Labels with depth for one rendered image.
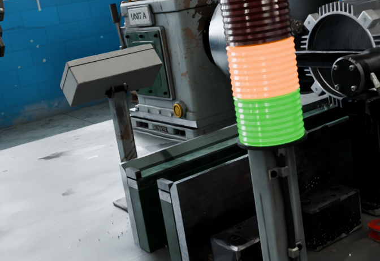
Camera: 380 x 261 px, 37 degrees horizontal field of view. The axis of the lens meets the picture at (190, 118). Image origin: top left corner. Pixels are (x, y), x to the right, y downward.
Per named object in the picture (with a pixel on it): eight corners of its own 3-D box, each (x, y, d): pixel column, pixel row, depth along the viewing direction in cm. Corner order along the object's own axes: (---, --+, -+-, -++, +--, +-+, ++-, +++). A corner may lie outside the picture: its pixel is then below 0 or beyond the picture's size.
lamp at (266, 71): (267, 82, 55) (262, 35, 54) (314, 85, 50) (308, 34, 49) (219, 97, 51) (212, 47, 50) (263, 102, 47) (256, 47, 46)
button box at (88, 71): (152, 86, 108) (140, 64, 110) (164, 63, 102) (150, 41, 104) (70, 108, 99) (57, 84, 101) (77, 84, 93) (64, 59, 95)
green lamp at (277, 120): (273, 127, 56) (267, 82, 55) (319, 134, 51) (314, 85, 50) (226, 144, 52) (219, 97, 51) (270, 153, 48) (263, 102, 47)
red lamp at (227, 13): (262, 35, 54) (255, -13, 53) (308, 34, 49) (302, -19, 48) (212, 47, 50) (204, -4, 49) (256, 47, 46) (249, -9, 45)
